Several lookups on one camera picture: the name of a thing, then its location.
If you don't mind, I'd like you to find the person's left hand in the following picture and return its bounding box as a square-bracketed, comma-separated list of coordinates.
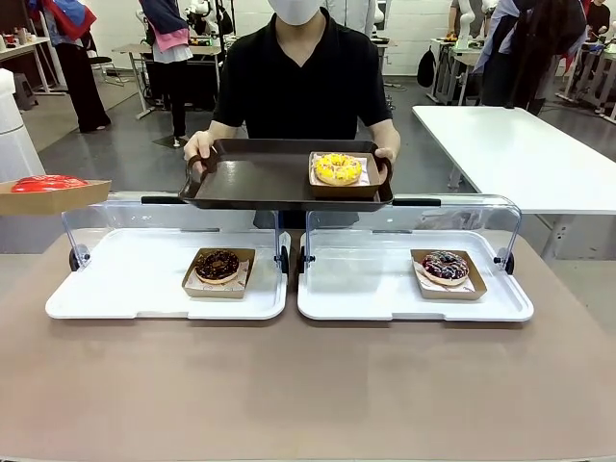
[373, 140, 402, 168]

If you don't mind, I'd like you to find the person's right hand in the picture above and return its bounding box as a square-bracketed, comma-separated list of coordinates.
[183, 130, 217, 164]

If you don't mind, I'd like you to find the white printed paper liner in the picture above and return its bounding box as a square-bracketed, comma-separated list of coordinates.
[184, 258, 252, 293]
[309, 152, 375, 188]
[412, 261, 478, 294]

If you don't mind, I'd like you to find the yellow sprinkled donut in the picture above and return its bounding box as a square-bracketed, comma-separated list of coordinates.
[313, 151, 364, 187]

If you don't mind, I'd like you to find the yellow glazed donut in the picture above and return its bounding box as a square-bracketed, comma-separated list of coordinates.
[307, 150, 382, 200]

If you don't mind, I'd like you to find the dark brown serving tray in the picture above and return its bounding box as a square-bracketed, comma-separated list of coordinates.
[178, 138, 396, 214]

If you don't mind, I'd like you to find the red glazed donut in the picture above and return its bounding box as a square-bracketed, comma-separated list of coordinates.
[0, 179, 114, 217]
[10, 173, 90, 194]

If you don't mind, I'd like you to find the person's right forearm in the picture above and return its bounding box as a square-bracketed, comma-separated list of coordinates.
[205, 118, 238, 142]

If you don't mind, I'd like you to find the person's left forearm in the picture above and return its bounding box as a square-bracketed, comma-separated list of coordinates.
[377, 118, 402, 151]

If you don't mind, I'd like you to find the person torso in black shirt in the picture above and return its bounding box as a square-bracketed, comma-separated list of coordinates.
[211, 6, 394, 230]

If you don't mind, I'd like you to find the chocolate sprinkled donut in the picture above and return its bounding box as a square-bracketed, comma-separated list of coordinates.
[181, 246, 257, 300]
[193, 247, 241, 285]

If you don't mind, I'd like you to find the purple drizzled donut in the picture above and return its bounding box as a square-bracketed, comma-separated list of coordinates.
[421, 249, 471, 288]

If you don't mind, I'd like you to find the clear plastic tray lid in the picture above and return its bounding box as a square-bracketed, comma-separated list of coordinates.
[61, 193, 291, 273]
[299, 193, 524, 275]

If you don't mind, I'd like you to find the black hanging bag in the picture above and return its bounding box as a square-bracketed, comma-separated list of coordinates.
[416, 44, 437, 90]

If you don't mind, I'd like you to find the bystander in pink navy top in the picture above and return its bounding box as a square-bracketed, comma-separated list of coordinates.
[138, 0, 196, 148]

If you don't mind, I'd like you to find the background desk with robot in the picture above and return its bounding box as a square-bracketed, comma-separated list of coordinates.
[426, 36, 485, 107]

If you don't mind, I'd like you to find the wooden top desk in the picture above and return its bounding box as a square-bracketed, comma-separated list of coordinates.
[111, 41, 232, 121]

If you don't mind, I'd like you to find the white display tray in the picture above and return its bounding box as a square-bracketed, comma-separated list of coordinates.
[44, 226, 293, 321]
[296, 227, 536, 322]

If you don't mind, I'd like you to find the black office chair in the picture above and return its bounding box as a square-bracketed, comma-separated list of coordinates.
[82, 33, 127, 88]

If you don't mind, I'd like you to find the large white table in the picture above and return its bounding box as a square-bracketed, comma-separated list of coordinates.
[411, 105, 616, 262]

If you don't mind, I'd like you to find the bystander in red blue jacket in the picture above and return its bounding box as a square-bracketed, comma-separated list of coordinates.
[26, 0, 113, 134]

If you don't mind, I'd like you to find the white face mask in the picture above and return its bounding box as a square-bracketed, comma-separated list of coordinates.
[266, 0, 323, 26]

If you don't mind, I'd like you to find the bystander with long dark hair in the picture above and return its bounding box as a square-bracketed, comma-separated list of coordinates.
[479, 0, 589, 116]

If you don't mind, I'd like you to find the grey stool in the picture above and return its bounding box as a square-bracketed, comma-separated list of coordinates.
[10, 71, 39, 113]

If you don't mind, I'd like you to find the white air purifier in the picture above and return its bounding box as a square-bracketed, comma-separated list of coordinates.
[0, 66, 48, 184]

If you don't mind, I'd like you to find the white workbench with clutter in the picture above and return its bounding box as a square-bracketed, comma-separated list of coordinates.
[0, 26, 67, 97]

